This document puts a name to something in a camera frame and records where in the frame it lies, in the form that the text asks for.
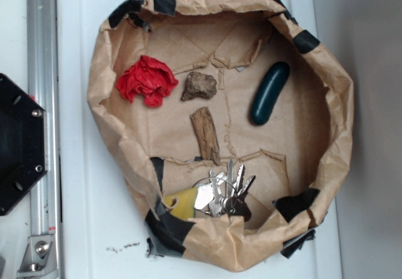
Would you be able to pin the dark green plastic pickle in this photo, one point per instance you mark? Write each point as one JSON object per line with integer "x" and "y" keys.
{"x": 268, "y": 93}

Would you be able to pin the yellow key tag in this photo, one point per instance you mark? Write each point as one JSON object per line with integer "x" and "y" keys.
{"x": 181, "y": 204}

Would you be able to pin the aluminium profile rail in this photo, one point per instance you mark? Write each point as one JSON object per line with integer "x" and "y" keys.
{"x": 43, "y": 86}

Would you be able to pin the crumpled red plastic piece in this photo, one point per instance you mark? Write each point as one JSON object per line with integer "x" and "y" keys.
{"x": 148, "y": 77}

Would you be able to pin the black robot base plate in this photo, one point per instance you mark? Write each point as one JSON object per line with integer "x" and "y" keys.
{"x": 23, "y": 160}

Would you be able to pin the silver key bunch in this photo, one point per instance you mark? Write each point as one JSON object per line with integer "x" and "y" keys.
{"x": 224, "y": 193}

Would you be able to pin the metal corner bracket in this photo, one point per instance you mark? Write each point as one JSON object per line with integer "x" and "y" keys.
{"x": 40, "y": 258}

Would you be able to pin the brown paper bag tray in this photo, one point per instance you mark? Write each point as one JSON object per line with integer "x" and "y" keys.
{"x": 300, "y": 157}

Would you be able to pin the brown wood piece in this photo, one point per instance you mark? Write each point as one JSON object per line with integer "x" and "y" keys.
{"x": 204, "y": 129}

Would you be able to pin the brown rock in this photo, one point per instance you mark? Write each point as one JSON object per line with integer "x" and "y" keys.
{"x": 199, "y": 85}

